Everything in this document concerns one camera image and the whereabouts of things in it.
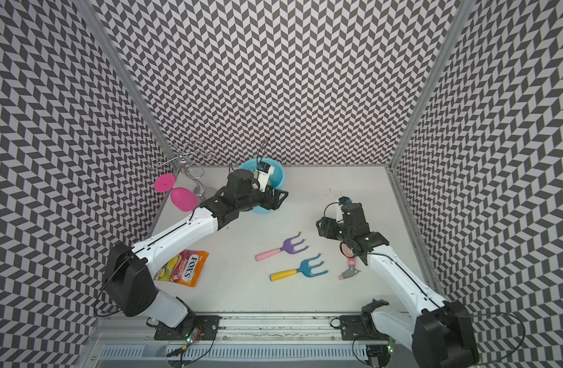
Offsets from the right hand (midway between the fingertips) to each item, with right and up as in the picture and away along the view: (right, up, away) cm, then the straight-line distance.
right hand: (324, 229), depth 83 cm
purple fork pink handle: (-13, -9, +8) cm, 18 cm away
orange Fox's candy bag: (-51, -14, 0) cm, 53 cm away
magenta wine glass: (-55, +17, -6) cm, 58 cm away
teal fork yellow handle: (-7, -16, +3) cm, 17 cm away
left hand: (-16, +13, -3) cm, 21 cm away
